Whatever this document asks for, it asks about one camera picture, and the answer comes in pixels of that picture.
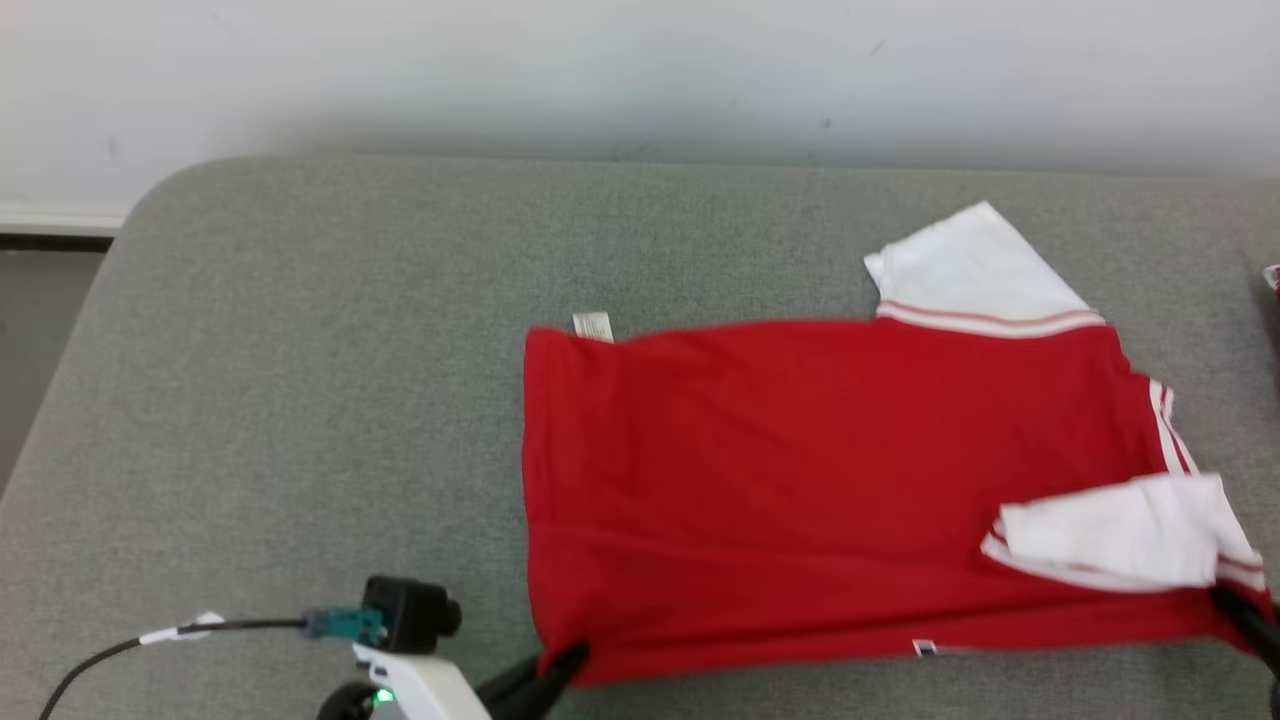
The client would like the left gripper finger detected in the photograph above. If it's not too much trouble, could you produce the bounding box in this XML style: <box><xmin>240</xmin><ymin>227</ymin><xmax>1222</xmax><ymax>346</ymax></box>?
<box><xmin>475</xmin><ymin>643</ymin><xmax>591</xmax><ymax>720</ymax></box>

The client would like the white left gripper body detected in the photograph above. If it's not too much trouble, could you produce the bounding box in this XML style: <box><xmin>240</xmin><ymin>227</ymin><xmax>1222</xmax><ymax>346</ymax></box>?
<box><xmin>352</xmin><ymin>645</ymin><xmax>491</xmax><ymax>720</ymax></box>

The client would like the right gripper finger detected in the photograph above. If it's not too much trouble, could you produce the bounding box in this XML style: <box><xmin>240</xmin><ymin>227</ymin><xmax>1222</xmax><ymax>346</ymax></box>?
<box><xmin>1210</xmin><ymin>588</ymin><xmax>1280</xmax><ymax>676</ymax></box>

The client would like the red shirt with white sleeves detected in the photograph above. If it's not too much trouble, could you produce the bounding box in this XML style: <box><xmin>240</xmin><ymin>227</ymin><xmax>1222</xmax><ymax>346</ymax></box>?
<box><xmin>520</xmin><ymin>200</ymin><xmax>1276</xmax><ymax>689</ymax></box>

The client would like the black skirting strip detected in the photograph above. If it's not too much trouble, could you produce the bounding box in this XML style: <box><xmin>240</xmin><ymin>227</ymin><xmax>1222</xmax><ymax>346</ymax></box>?
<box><xmin>0</xmin><ymin>234</ymin><xmax>117</xmax><ymax>252</ymax></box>

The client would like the white skirting board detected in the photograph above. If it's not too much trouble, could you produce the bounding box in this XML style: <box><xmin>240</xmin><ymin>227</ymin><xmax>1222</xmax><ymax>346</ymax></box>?
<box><xmin>0</xmin><ymin>204</ymin><xmax>128</xmax><ymax>237</ymax></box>

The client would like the black cable with teal connector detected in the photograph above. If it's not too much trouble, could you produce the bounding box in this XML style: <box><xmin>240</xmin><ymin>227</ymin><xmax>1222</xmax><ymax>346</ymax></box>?
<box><xmin>38</xmin><ymin>605</ymin><xmax>389</xmax><ymax>720</ymax></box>

